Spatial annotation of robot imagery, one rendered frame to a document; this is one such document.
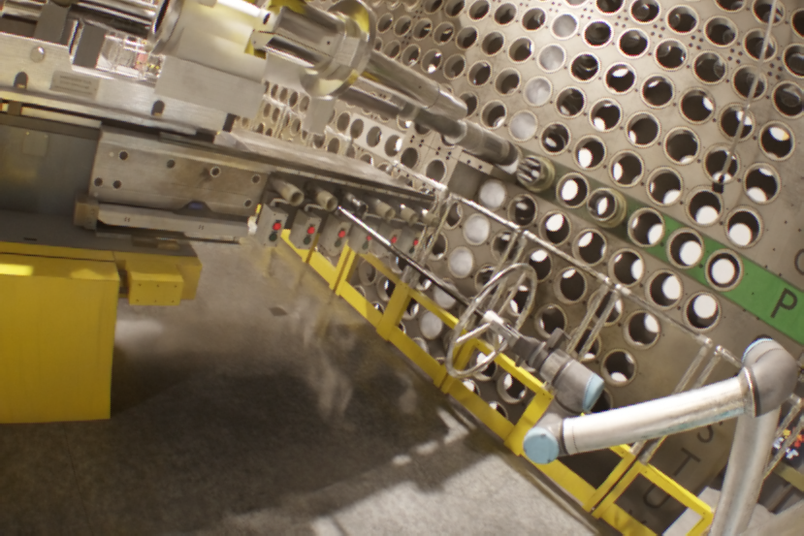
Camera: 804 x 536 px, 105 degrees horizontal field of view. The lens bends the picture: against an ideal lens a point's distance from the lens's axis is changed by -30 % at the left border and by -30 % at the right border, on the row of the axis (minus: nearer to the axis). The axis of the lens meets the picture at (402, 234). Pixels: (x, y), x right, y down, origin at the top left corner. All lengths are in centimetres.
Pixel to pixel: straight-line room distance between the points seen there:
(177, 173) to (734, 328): 291
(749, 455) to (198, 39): 202
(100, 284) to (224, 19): 97
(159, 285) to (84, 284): 24
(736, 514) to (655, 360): 176
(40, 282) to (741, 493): 190
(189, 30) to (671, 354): 293
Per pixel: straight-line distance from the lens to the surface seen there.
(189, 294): 161
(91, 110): 158
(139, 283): 138
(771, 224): 286
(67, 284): 135
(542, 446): 106
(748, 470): 124
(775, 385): 102
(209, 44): 162
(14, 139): 161
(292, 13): 143
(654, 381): 293
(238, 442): 175
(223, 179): 173
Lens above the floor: 127
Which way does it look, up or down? 14 degrees down
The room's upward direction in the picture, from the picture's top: 23 degrees clockwise
